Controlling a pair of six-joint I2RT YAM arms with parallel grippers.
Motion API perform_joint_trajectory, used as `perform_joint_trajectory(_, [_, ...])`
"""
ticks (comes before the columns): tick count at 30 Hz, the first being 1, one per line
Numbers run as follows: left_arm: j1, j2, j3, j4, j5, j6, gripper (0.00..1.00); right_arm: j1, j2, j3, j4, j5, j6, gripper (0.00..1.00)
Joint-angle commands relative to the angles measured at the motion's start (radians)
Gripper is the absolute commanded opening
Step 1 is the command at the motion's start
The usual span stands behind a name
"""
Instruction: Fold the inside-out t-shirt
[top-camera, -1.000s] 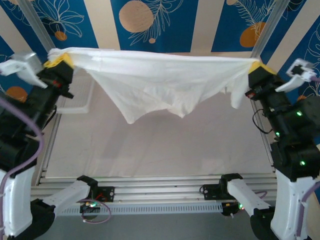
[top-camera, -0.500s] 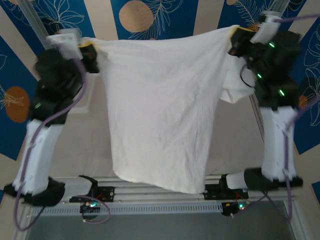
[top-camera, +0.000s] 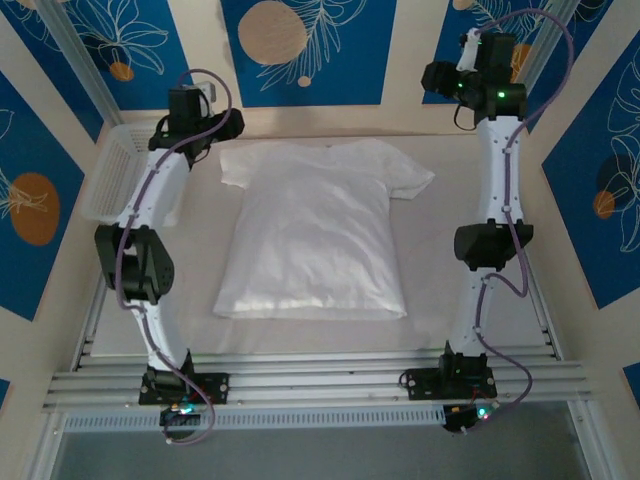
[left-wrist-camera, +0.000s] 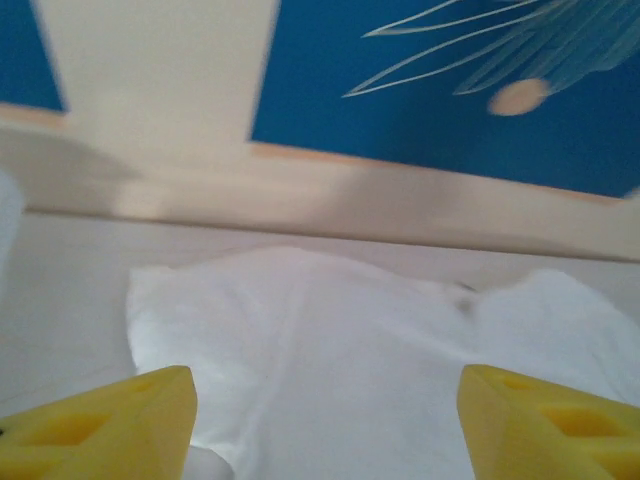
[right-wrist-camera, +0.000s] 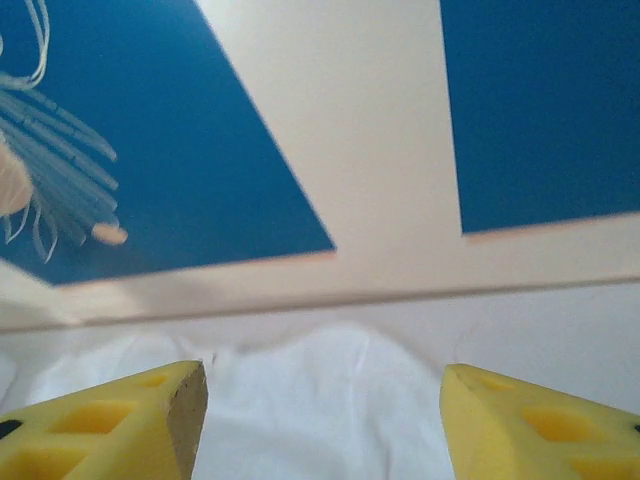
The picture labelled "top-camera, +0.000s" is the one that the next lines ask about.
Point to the white t-shirt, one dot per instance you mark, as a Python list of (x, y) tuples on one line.
[(310, 225)]

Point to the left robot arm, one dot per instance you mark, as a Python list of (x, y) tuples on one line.
[(150, 200)]

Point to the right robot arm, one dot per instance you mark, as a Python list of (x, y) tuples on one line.
[(500, 170)]

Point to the blue poster white flower outline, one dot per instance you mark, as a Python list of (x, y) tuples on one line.
[(145, 85)]

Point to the blue poster with fern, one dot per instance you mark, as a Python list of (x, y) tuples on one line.
[(442, 30)]

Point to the white plastic mesh basket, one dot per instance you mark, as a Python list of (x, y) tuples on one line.
[(110, 175)]

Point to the blue poster white line drawing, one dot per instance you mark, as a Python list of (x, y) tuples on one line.
[(50, 75), (587, 15)]

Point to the blue poster dark blob flower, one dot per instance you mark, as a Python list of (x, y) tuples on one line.
[(575, 200)]

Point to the blue poster beige circle leaf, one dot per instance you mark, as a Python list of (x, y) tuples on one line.
[(350, 75)]

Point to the blue poster orange oval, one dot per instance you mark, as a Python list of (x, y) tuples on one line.
[(30, 140)]

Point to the black controller board with LEDs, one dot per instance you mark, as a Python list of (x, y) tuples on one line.
[(180, 417), (470, 417)]

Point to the blue poster edge strip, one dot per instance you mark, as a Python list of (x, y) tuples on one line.
[(634, 385)]

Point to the aluminium corner post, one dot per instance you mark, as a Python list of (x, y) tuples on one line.
[(80, 60), (542, 45)]

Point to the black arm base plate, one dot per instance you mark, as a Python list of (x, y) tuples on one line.
[(215, 387), (420, 382)]

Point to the aluminium frame rails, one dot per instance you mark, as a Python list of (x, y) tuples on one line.
[(320, 380)]

